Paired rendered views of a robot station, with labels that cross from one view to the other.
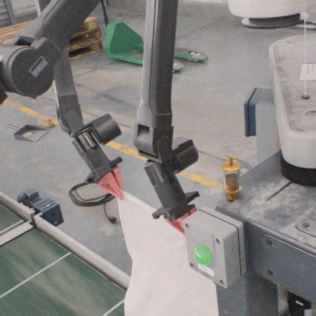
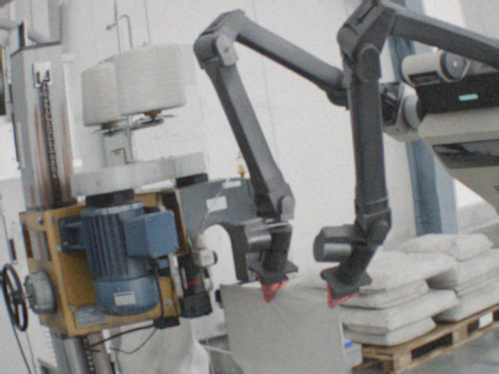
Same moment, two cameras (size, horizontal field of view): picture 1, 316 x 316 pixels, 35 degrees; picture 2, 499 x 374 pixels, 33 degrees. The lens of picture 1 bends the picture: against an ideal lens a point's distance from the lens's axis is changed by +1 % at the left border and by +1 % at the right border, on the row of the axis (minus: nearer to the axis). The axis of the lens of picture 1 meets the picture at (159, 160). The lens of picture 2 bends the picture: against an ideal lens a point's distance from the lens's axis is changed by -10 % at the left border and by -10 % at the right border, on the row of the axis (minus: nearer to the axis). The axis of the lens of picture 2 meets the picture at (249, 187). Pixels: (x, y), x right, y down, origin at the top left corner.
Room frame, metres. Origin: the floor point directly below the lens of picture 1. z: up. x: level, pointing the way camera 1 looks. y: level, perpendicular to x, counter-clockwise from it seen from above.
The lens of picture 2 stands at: (2.99, 0.21, 1.43)
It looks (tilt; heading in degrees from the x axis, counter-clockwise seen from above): 3 degrees down; 187
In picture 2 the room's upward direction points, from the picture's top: 8 degrees counter-clockwise
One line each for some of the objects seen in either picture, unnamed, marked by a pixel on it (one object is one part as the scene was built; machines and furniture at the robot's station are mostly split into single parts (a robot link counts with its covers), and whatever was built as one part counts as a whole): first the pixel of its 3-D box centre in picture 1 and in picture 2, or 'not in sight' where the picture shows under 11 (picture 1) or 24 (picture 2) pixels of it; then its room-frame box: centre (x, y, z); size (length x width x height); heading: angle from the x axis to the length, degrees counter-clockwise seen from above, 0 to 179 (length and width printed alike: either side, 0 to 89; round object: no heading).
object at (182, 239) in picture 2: not in sight; (155, 223); (0.71, -0.33, 1.26); 0.22 x 0.05 x 0.16; 40
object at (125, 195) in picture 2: not in sight; (110, 199); (1.03, -0.35, 1.35); 0.12 x 0.12 x 0.04
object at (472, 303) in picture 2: not in sight; (468, 301); (-2.55, 0.82, 0.20); 0.67 x 0.43 x 0.15; 130
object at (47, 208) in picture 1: (35, 207); not in sight; (2.27, 0.69, 0.35); 0.30 x 0.15 x 0.15; 40
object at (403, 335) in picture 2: not in sight; (378, 328); (-2.26, 0.19, 0.20); 0.66 x 0.44 x 0.12; 40
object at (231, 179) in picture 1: (231, 177); (241, 165); (0.62, -0.10, 1.37); 0.03 x 0.02 x 0.03; 40
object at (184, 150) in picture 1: (168, 149); (264, 223); (0.98, -0.02, 1.24); 0.11 x 0.09 x 0.12; 128
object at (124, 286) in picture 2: not in sight; (119, 259); (1.03, -0.35, 1.21); 0.15 x 0.15 x 0.25
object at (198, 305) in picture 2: not in sight; (192, 304); (0.75, -0.26, 1.04); 0.08 x 0.06 x 0.05; 130
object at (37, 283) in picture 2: not in sight; (37, 293); (0.96, -0.62, 1.14); 0.11 x 0.06 x 0.11; 40
